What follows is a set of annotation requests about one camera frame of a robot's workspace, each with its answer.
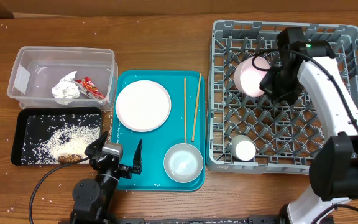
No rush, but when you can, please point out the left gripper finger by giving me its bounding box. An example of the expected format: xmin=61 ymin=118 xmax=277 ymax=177
xmin=132 ymin=140 xmax=142 ymax=175
xmin=87 ymin=131 xmax=109 ymax=152

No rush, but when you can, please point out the pink bowl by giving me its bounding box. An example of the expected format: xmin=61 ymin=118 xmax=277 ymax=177
xmin=234 ymin=57 xmax=267 ymax=97

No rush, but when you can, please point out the white round plate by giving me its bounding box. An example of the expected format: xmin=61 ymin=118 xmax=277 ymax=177
xmin=115 ymin=80 xmax=172 ymax=132

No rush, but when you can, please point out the red snack wrapper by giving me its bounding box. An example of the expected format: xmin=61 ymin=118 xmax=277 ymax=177
xmin=74 ymin=77 xmax=106 ymax=100

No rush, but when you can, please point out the white napkin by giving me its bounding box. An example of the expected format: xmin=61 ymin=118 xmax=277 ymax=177
xmin=51 ymin=71 xmax=81 ymax=99

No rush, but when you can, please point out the white paper cup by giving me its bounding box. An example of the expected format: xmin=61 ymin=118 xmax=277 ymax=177
xmin=229 ymin=135 xmax=256 ymax=161

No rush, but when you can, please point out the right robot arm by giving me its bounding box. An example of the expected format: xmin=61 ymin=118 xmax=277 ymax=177
xmin=259 ymin=27 xmax=358 ymax=223

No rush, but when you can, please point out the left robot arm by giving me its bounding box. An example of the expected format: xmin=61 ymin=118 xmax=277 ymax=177
xmin=70 ymin=131 xmax=142 ymax=223

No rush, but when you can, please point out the grey dishwasher rack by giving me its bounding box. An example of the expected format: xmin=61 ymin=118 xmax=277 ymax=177
xmin=206 ymin=19 xmax=358 ymax=175

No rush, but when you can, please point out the grey bowl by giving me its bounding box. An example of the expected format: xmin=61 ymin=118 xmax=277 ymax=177
xmin=163 ymin=143 xmax=204 ymax=184

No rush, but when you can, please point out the black plastic tray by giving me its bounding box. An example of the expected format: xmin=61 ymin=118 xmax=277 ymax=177
xmin=11 ymin=107 xmax=102 ymax=166

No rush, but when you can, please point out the teal serving tray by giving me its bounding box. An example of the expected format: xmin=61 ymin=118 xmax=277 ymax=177
xmin=111 ymin=70 xmax=206 ymax=192

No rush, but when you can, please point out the right wooden chopstick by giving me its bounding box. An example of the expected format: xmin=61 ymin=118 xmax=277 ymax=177
xmin=191 ymin=73 xmax=201 ymax=142

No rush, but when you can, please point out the wooden chopstick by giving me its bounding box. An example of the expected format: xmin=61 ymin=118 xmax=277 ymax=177
xmin=183 ymin=77 xmax=187 ymax=143
xmin=191 ymin=73 xmax=201 ymax=142

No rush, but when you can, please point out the clear plastic storage bin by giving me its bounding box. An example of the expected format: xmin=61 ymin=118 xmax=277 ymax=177
xmin=7 ymin=46 xmax=118 ymax=111

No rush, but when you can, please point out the left wooden chopstick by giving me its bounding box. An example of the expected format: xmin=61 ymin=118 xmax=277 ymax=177
xmin=183 ymin=77 xmax=187 ymax=143

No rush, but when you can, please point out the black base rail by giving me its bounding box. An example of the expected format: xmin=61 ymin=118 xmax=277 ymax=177
xmin=114 ymin=215 xmax=289 ymax=224

